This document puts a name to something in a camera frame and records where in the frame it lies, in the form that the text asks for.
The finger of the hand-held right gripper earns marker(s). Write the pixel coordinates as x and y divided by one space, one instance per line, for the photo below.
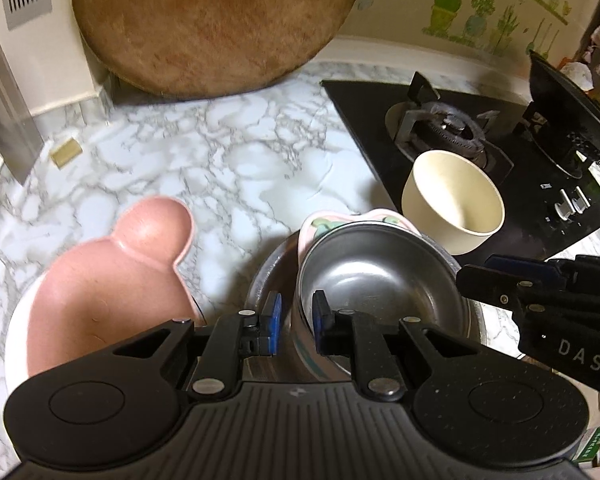
525 265
485 280

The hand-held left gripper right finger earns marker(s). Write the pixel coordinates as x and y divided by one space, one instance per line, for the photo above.
321 317

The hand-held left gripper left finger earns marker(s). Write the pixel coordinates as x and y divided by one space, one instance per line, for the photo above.
276 317

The large steel bowl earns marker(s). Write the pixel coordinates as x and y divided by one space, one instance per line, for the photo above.
262 280

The pink steel-lined bowl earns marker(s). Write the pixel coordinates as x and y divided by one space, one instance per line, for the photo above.
375 280

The cream bowl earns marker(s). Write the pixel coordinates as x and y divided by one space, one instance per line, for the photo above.
450 200

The pink bear-shaped plate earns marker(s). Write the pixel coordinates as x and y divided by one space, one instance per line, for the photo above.
105 285

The silver stove knob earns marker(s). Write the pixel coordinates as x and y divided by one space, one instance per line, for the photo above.
564 208
582 198

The green box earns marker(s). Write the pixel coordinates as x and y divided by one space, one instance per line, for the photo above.
592 445

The black burner grate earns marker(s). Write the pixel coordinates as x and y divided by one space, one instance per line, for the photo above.
450 127

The black wok pan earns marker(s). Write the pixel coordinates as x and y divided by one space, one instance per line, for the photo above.
565 110

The black gas stove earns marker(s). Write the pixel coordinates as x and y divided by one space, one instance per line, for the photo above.
370 110

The small tan block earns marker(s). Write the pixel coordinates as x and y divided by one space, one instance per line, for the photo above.
66 152

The round wooden cutting board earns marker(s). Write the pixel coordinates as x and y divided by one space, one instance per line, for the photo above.
215 25

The steel cleaver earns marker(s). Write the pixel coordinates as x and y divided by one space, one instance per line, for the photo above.
5 115

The green cactus wall sticker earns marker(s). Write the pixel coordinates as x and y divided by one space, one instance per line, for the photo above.
485 5

